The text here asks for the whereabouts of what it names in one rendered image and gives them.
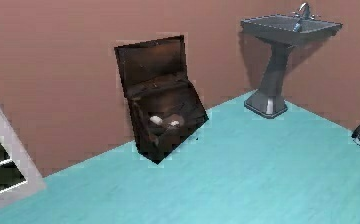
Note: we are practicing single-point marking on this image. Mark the white shelf unit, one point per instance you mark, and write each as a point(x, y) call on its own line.
point(4, 160)

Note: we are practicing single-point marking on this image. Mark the silver sink tap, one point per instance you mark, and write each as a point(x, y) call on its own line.
point(303, 13)

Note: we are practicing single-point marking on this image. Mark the dark brown toilet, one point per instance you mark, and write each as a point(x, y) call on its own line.
point(161, 100)

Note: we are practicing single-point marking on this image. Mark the grey pedestal sink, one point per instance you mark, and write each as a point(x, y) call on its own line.
point(274, 60)

